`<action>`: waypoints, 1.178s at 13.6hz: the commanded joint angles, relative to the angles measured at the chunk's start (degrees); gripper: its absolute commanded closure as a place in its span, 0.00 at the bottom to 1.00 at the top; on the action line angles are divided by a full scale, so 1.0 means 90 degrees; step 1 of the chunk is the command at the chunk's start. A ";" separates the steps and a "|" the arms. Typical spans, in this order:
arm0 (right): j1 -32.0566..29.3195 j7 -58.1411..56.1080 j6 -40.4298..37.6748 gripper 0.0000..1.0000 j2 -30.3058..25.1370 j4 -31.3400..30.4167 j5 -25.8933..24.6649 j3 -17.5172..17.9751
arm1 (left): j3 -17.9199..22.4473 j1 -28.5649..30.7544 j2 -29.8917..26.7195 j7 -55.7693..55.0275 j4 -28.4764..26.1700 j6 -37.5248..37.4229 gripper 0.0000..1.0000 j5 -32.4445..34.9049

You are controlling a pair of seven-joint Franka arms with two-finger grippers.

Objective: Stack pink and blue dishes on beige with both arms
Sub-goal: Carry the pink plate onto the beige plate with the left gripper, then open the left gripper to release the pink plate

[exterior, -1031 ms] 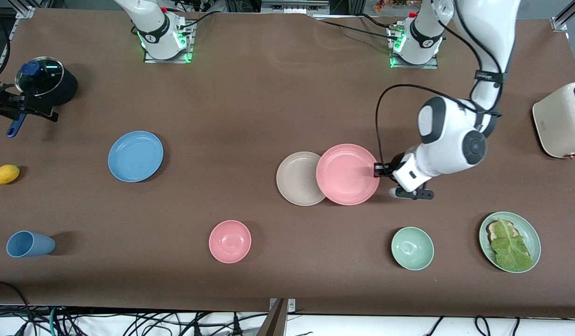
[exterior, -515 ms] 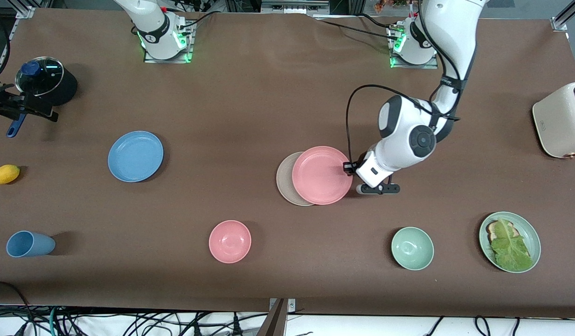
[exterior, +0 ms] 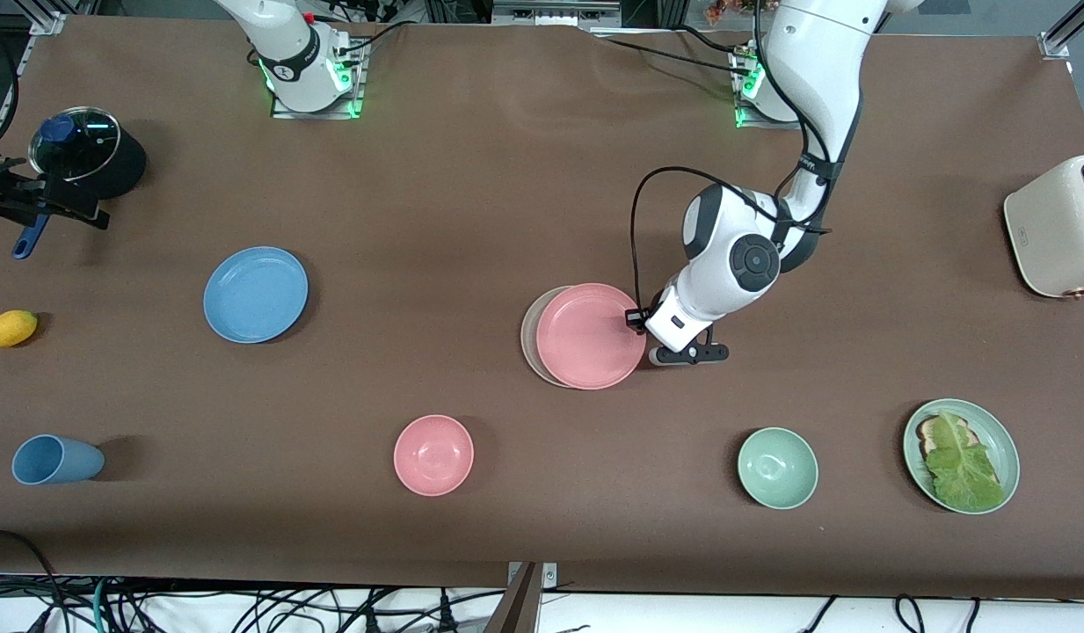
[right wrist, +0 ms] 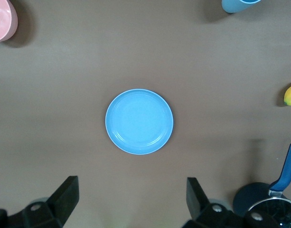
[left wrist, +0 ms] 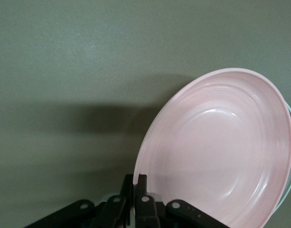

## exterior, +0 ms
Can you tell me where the pink plate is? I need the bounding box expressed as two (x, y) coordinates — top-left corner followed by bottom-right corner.
(535, 282), (648, 390)

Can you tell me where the blue plate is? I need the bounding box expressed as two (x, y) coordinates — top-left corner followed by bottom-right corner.
(203, 246), (309, 345)

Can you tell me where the glass lid blue knob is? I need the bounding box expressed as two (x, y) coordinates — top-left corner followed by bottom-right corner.
(28, 106), (122, 183)

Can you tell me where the beige plate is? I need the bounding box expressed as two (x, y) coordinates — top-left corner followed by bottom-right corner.
(520, 287), (571, 389)

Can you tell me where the yellow lemon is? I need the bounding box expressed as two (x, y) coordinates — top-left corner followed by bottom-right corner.
(0, 309), (40, 349)

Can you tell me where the small green bowl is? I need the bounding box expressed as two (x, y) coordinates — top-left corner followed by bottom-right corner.
(737, 426), (819, 511)

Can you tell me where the small pink bowl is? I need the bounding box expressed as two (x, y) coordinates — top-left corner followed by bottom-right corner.
(393, 414), (475, 498)

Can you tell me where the blue cup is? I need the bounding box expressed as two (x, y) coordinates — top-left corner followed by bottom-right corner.
(11, 434), (105, 486)

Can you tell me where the toasted bread slice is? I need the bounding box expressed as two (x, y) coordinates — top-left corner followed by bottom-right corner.
(916, 416), (979, 459)

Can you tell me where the grey metal bar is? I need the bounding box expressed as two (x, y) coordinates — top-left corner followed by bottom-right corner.
(483, 563), (542, 633)

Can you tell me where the grey metal housing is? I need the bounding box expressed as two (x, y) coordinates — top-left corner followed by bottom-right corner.
(491, 0), (623, 33)

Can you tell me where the green lettuce leaf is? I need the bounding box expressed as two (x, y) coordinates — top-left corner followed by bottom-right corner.
(924, 411), (1007, 513)

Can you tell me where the white power strip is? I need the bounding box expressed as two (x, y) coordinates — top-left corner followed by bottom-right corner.
(326, 0), (404, 24)

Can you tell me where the green plate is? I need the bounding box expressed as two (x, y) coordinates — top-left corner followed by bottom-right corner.
(902, 398), (1022, 516)

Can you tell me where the beige toaster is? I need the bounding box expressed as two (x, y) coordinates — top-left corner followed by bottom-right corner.
(1003, 154), (1084, 300)

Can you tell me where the aluminium frame profile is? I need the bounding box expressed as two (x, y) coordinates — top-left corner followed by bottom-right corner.
(1038, 0), (1084, 61)
(27, 0), (98, 36)

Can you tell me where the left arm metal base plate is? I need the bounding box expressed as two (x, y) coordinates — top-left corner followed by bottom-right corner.
(733, 40), (804, 131)

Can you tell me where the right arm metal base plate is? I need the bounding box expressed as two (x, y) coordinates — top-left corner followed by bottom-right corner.
(270, 35), (367, 120)

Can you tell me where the black table cable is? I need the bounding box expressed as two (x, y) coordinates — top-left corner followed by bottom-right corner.
(593, 33), (746, 73)
(335, 22), (412, 59)

